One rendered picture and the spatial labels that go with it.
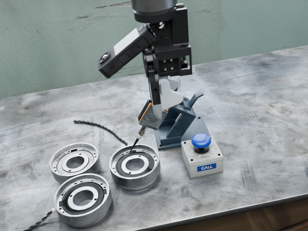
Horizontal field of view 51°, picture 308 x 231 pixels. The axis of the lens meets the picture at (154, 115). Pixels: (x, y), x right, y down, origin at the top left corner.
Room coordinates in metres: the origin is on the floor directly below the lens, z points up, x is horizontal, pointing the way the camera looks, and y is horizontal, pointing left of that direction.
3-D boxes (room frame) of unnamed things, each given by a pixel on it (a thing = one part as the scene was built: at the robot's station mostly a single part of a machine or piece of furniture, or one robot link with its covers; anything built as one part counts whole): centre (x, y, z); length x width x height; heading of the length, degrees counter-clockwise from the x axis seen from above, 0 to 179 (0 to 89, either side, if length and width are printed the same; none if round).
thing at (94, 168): (0.53, 0.18, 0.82); 0.10 x 0.10 x 0.04
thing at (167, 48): (0.54, -0.03, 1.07); 0.09 x 0.08 x 0.12; 93
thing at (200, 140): (0.50, -0.09, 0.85); 0.04 x 0.04 x 0.05
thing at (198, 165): (0.50, -0.09, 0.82); 0.08 x 0.07 x 0.05; 96
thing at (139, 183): (0.50, 0.05, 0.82); 0.10 x 0.10 x 0.04
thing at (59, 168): (0.53, 0.18, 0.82); 0.08 x 0.08 x 0.02
